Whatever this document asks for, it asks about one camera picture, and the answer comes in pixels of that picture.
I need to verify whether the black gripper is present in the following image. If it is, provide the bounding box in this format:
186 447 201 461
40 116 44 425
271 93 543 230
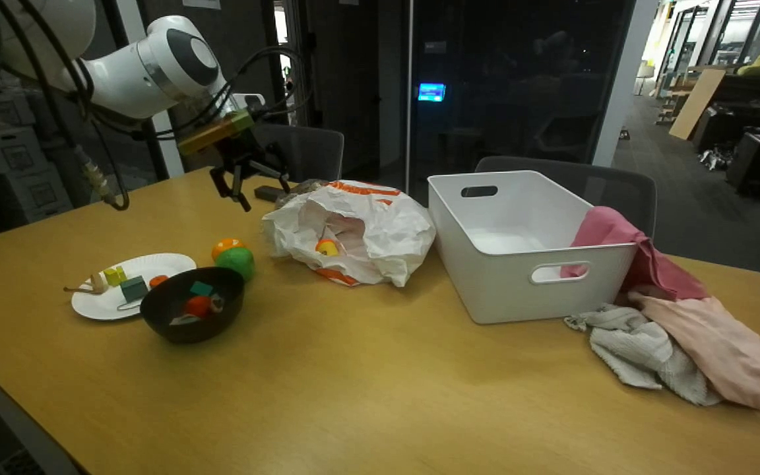
206 139 296 214

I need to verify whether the orange fruit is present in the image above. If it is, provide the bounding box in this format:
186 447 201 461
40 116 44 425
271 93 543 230
210 234 246 261

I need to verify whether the green apple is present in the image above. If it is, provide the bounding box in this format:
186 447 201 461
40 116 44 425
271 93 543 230
217 246 259 284

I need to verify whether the clear bag of brown items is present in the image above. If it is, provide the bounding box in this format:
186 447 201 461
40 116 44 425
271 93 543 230
287 176 331 199

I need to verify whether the white plastic bag orange print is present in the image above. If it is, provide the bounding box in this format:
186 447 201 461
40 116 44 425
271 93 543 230
260 176 440 289

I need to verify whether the black bowl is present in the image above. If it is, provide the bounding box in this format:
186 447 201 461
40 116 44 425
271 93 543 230
140 264 247 346

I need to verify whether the black rectangular case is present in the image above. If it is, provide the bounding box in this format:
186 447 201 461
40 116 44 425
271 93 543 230
251 182 287 205

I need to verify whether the red ball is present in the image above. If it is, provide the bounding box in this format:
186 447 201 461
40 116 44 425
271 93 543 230
182 294 217 319

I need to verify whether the teal block with hole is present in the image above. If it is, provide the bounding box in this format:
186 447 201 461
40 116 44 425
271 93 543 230
119 273 149 302

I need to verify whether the white plate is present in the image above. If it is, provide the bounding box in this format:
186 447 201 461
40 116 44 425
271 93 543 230
68 250 201 325

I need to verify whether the grey labelled storage crate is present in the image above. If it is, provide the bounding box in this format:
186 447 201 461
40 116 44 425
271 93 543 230
0 90 75 224

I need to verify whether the white plastic bin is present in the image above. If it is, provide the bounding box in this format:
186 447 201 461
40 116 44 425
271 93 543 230
424 169 639 327

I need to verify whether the dark pink cloth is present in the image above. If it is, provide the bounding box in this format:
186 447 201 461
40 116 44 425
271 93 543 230
558 202 711 302

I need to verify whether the grey white cloth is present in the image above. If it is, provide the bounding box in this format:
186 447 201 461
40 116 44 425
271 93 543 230
562 300 721 408

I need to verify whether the leaning wooden board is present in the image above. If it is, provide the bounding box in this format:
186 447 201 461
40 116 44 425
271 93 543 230
667 66 729 141

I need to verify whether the light pink cloth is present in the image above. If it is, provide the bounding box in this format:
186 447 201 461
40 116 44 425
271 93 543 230
632 289 760 417

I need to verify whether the yellow green wrist mount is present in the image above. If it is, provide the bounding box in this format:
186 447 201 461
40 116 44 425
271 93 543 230
177 111 256 158

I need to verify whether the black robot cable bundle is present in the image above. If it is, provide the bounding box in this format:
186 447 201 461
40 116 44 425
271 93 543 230
0 0 298 214

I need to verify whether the blue lit wall screen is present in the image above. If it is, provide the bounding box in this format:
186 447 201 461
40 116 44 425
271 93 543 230
415 81 448 104

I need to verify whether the thin tan ring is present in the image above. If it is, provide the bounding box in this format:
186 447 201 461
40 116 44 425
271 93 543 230
61 271 111 297

